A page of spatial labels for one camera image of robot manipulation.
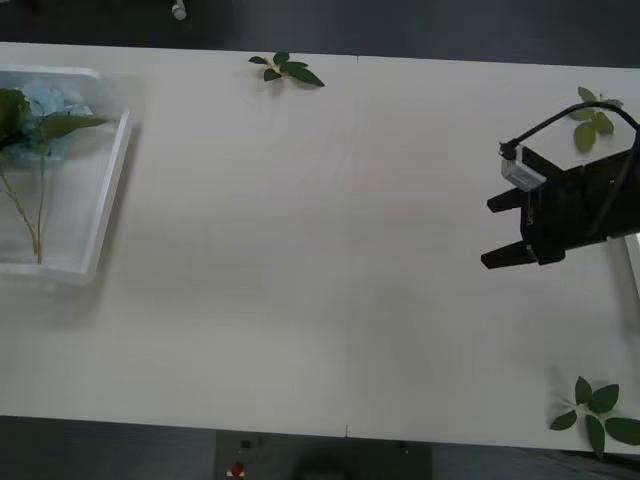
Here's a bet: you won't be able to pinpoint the shallow white box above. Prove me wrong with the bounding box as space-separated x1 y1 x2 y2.
0 63 135 287
624 233 640 297

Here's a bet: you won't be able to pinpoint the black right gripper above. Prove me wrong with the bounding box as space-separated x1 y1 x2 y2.
480 153 619 270

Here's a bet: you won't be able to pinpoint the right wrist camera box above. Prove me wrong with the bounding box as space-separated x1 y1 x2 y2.
499 142 547 192

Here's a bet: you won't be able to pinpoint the dark robot base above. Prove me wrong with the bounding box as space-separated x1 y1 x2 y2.
214 428 434 480

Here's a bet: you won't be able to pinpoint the loose green leaf twig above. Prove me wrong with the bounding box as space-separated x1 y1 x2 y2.
548 375 640 460
569 85 626 154
248 51 326 90

